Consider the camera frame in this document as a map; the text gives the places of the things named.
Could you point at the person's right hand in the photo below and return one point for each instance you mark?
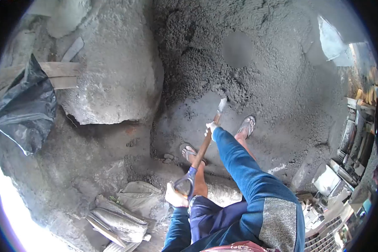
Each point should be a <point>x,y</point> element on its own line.
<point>211,127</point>

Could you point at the person's left hand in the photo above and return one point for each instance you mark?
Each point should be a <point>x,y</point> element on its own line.
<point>175,199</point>

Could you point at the person's left fingers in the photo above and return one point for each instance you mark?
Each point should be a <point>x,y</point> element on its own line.
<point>170,189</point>

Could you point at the person's right fingers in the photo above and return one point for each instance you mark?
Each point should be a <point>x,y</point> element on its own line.
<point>208,129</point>

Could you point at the wooden shovel with blue grip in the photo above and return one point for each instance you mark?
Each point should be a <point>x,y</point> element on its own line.
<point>204,148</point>

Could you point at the small grey stone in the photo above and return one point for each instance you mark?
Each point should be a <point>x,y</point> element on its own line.
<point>167,161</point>
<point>168,156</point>

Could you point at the crumpled grey cement sack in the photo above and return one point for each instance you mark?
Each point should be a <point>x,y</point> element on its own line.
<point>140,197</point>

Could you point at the person's legs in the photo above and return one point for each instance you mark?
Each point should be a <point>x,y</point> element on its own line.
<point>201,185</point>

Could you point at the folded grey cement sack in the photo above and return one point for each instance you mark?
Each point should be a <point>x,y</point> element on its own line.
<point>121,222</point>

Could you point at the thin wooden board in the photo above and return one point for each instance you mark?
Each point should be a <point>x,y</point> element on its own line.
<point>105,231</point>

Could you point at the pile of wet concrete mix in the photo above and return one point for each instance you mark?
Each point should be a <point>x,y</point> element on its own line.
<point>208,50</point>

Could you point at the person's body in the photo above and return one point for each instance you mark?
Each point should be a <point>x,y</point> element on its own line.
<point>271,225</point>

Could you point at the large grey cement mound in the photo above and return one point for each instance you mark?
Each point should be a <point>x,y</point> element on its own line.
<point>113,69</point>

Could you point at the grey metal machine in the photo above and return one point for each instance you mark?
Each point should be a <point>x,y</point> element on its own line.
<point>349,151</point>

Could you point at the short wooden plank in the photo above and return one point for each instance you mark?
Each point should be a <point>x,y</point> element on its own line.
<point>64,83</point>

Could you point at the white plastic sheet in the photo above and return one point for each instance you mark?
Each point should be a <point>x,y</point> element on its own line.
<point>332,42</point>

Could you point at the grey flat board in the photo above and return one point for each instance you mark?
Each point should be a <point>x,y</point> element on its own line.
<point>72,49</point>

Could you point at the grey grid crate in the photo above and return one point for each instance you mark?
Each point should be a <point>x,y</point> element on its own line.
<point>323,237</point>

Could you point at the wide wooden plank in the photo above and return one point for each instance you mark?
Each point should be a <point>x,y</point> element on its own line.
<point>61,69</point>

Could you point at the black plastic sheet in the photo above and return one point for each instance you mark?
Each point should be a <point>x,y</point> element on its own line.
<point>22,104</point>

